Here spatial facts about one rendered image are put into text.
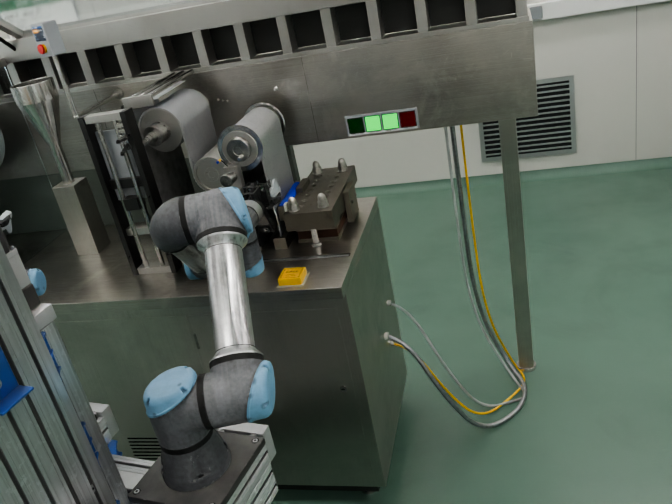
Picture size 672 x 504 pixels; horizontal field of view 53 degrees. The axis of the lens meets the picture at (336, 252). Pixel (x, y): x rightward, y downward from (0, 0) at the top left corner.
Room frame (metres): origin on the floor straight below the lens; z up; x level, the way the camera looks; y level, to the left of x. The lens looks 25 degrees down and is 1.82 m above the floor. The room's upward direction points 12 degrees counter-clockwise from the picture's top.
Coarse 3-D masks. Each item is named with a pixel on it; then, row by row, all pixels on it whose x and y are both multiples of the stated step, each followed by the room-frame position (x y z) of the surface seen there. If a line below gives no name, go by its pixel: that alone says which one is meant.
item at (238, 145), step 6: (234, 138) 2.05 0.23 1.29; (240, 138) 2.05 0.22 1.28; (228, 144) 2.05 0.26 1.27; (234, 144) 2.05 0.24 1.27; (240, 144) 2.04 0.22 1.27; (246, 144) 2.04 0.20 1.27; (228, 150) 2.06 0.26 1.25; (234, 150) 2.05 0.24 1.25; (240, 150) 2.04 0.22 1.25; (246, 150) 2.04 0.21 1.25; (234, 156) 2.05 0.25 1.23; (246, 156) 2.04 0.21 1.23
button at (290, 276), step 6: (288, 270) 1.82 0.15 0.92; (294, 270) 1.81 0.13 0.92; (300, 270) 1.80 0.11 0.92; (282, 276) 1.79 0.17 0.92; (288, 276) 1.78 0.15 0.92; (294, 276) 1.77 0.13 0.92; (300, 276) 1.77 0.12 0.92; (282, 282) 1.77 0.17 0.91; (288, 282) 1.77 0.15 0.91; (294, 282) 1.76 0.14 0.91; (300, 282) 1.76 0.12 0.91
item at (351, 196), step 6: (348, 186) 2.16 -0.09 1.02; (354, 186) 2.20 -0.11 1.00; (348, 192) 2.11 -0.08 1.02; (354, 192) 2.19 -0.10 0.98; (348, 198) 2.11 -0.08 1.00; (354, 198) 2.17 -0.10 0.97; (348, 204) 2.11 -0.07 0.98; (354, 204) 2.16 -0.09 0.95; (348, 210) 2.11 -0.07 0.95; (354, 210) 2.14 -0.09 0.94; (348, 216) 2.11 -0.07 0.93; (354, 216) 2.13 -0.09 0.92; (348, 222) 2.11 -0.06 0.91
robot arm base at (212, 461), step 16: (192, 448) 1.12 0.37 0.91; (208, 448) 1.14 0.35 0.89; (224, 448) 1.17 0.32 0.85; (176, 464) 1.12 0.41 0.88; (192, 464) 1.11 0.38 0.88; (208, 464) 1.12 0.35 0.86; (224, 464) 1.14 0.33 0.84; (176, 480) 1.11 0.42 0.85; (192, 480) 1.10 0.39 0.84; (208, 480) 1.11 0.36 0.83
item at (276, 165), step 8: (280, 144) 2.23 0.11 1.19; (272, 152) 2.15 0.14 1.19; (280, 152) 2.22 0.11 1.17; (264, 160) 2.06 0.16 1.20; (272, 160) 2.13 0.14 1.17; (280, 160) 2.20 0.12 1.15; (288, 160) 2.27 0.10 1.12; (264, 168) 2.05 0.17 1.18; (272, 168) 2.11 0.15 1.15; (280, 168) 2.18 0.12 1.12; (288, 168) 2.26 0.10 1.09; (272, 176) 2.10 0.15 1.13; (280, 176) 2.17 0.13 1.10; (288, 176) 2.24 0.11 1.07; (280, 184) 2.15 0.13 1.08; (288, 184) 2.22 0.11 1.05
